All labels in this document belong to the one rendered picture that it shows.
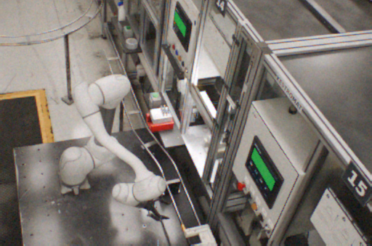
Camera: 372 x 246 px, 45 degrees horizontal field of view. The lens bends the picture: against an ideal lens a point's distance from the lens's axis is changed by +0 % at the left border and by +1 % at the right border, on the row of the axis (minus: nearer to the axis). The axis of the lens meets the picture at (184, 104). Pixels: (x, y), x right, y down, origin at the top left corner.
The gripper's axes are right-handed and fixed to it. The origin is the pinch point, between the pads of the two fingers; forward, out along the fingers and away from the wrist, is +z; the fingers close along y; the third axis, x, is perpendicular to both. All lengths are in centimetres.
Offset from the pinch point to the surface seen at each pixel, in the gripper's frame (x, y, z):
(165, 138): 10, 51, 7
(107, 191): 42.5, 15.2, -7.7
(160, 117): 8, 63, -1
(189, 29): -42, 88, -40
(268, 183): -84, -9, -36
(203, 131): -7, 59, 27
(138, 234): 19.5, -12.2, 0.2
